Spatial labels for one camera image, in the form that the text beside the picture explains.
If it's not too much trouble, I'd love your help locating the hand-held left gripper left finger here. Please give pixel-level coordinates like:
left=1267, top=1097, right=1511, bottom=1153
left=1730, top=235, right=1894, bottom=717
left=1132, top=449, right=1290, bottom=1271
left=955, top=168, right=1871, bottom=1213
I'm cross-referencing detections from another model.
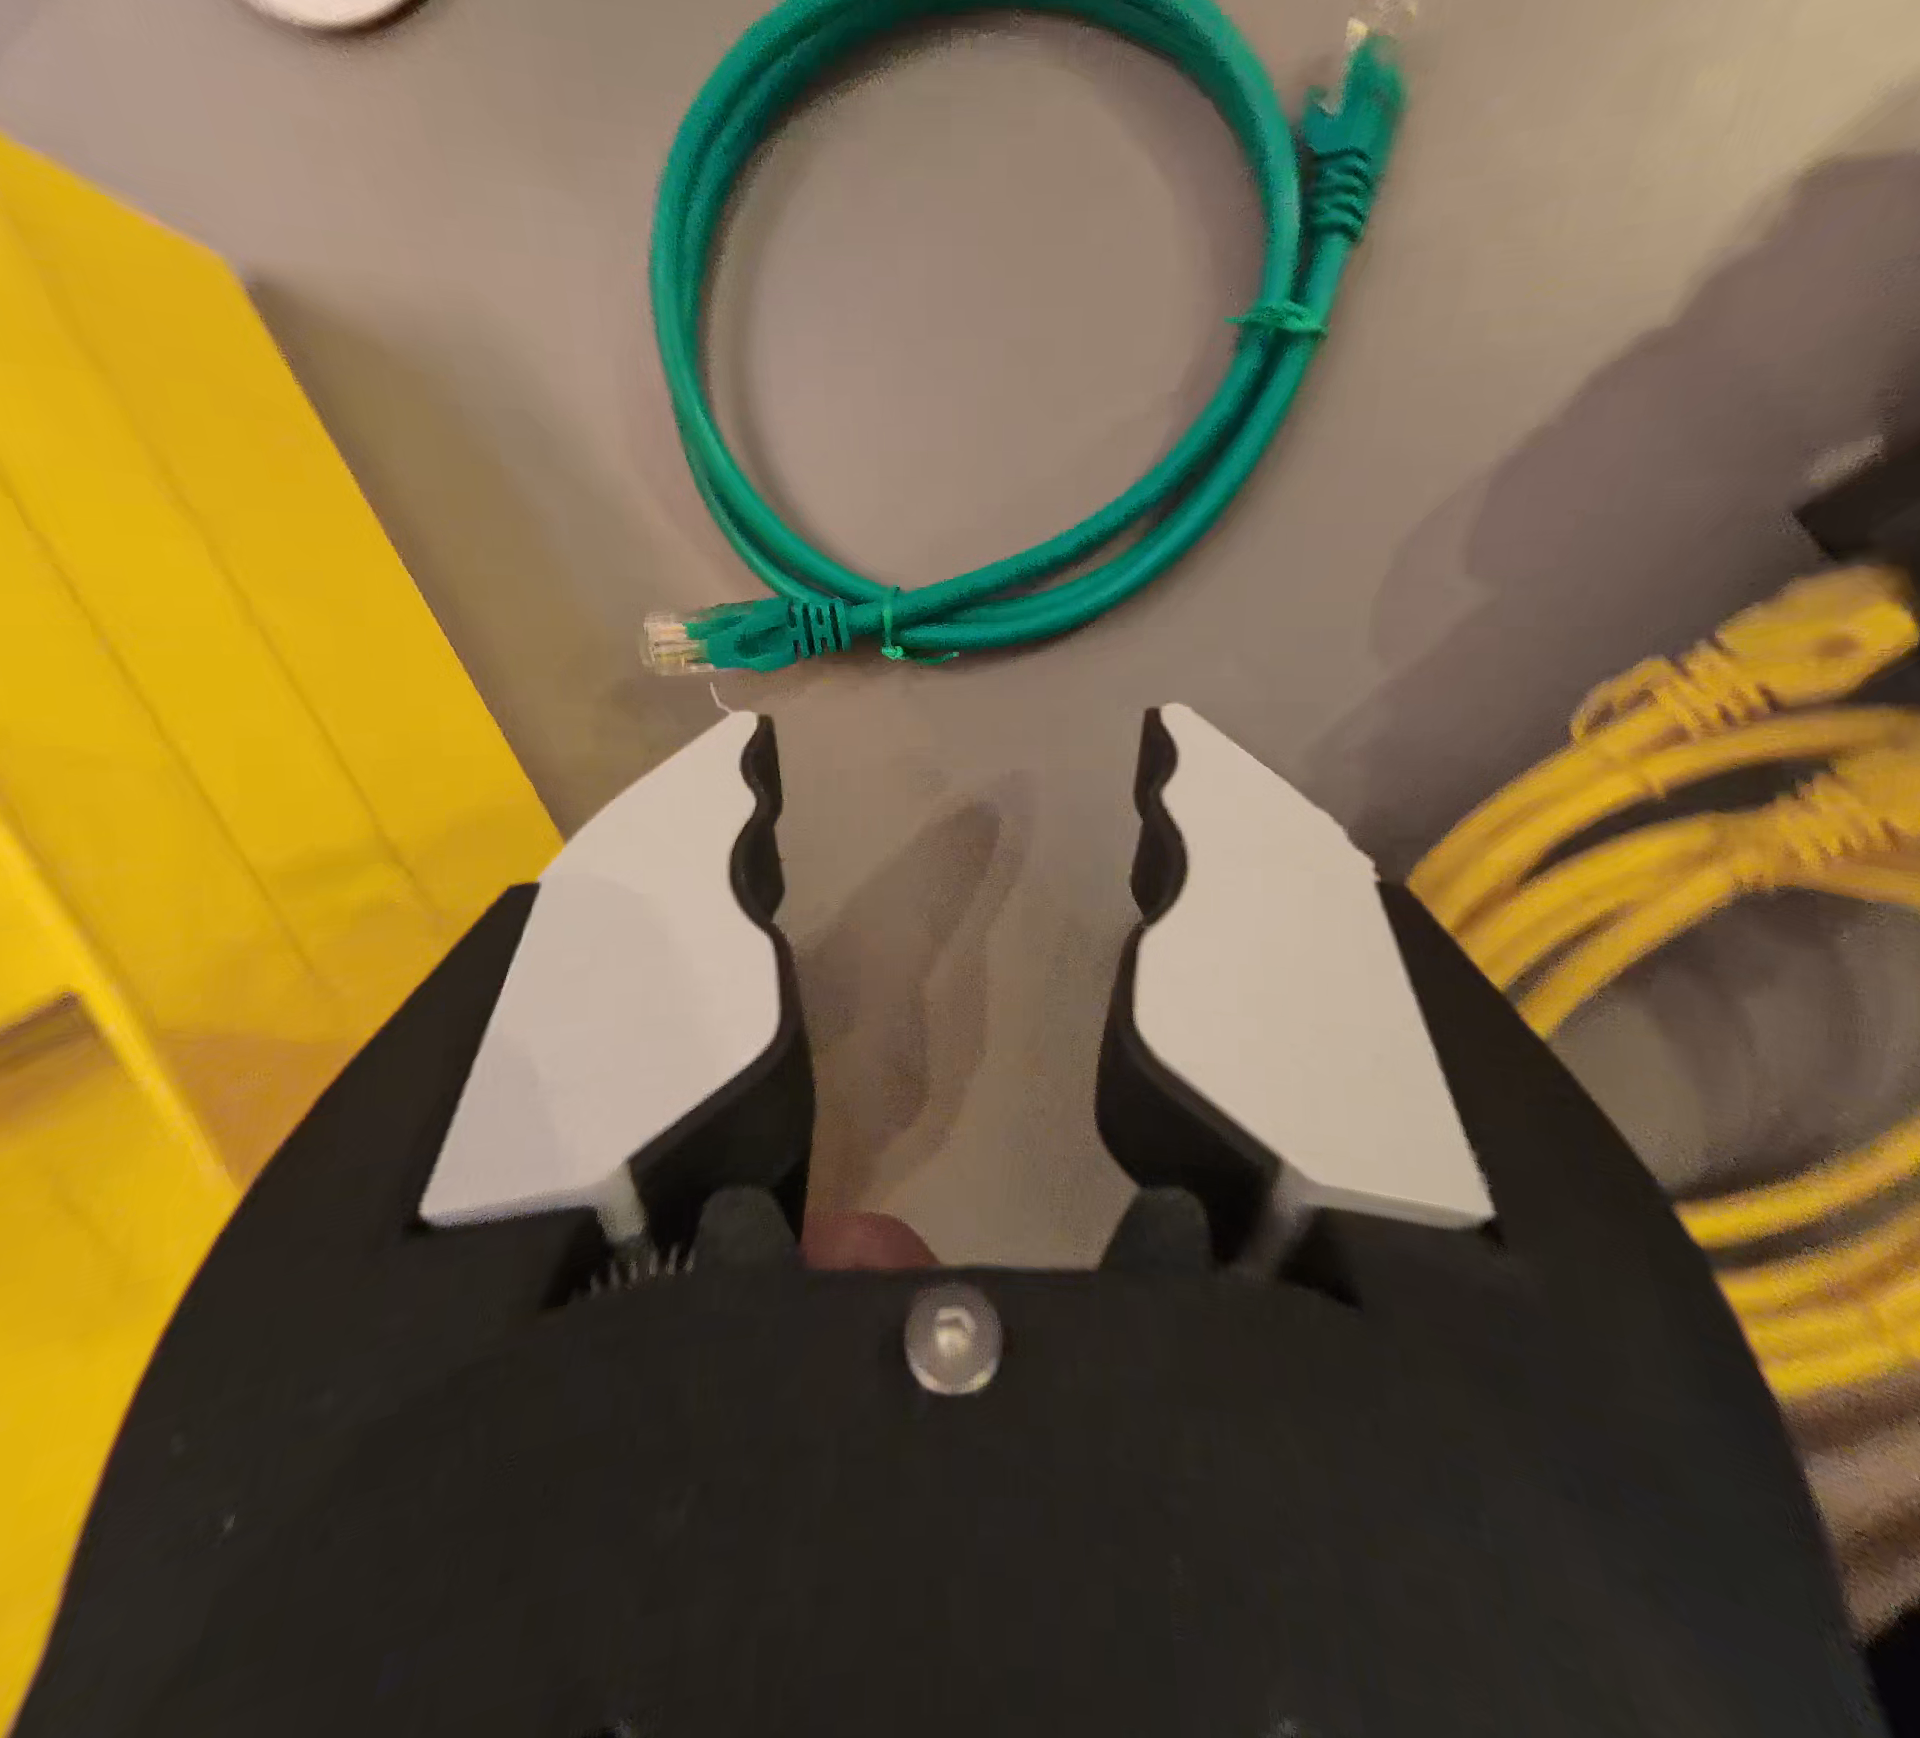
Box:
left=417, top=712, right=818, bottom=1241

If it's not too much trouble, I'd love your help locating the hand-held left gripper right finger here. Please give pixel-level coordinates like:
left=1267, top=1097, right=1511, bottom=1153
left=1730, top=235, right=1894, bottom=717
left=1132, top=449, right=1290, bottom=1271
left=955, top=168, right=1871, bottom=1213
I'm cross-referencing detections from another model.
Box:
left=1096, top=700, right=1500, bottom=1264

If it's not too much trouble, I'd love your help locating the black network switch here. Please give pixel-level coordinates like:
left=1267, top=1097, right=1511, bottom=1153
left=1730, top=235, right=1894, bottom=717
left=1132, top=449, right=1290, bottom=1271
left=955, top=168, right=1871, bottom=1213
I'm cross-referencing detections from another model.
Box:
left=1793, top=433, right=1920, bottom=571

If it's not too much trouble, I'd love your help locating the large yellow plastic bin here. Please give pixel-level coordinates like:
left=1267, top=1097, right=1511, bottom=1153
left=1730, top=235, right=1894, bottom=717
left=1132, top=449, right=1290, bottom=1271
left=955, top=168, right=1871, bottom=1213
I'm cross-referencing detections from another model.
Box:
left=0, top=132, right=569, bottom=1738

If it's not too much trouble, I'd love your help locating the bundle of yellow ethernet cables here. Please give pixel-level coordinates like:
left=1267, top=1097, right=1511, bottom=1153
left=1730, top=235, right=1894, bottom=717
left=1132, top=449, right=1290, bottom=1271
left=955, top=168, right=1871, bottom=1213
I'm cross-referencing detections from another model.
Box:
left=1408, top=562, right=1920, bottom=1408

